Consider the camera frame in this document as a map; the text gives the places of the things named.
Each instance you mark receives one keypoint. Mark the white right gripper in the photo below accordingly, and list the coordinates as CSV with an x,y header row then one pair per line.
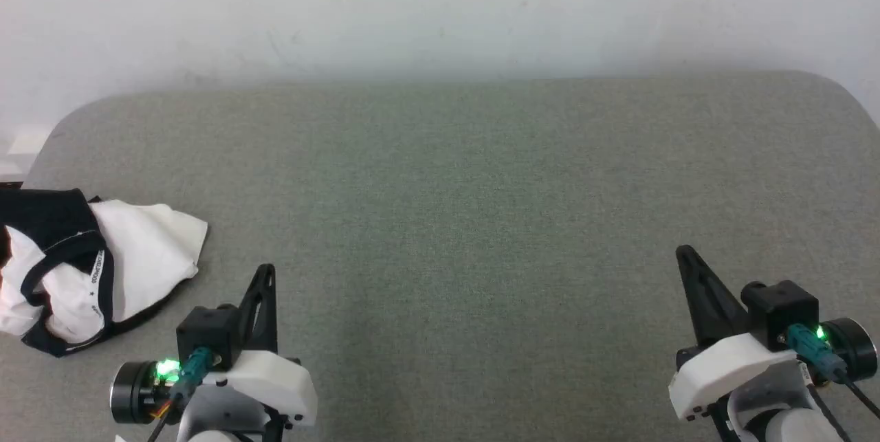
x,y
729,366

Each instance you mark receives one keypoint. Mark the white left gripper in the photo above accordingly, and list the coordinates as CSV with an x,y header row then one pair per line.
x,y
275,380

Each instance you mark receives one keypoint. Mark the white and navy garment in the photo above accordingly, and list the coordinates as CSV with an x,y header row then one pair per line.
x,y
148,249

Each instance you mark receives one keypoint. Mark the white object beside sofa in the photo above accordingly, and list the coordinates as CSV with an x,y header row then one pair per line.
x,y
31,141

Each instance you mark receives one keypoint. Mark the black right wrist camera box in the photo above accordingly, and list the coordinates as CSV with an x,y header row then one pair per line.
x,y
780,311

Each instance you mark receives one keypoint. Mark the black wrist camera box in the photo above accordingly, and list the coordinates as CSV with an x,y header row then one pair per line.
x,y
780,311
206,328

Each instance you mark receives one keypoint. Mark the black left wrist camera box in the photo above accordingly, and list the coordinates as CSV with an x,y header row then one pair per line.
x,y
206,328

